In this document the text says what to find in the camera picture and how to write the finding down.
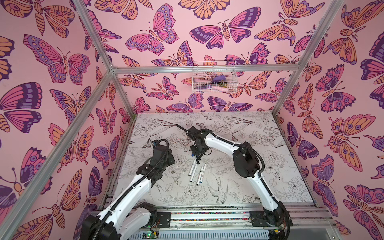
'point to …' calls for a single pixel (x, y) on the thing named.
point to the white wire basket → (214, 77)
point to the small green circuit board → (148, 235)
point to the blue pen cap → (192, 154)
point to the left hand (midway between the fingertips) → (171, 153)
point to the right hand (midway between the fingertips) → (196, 151)
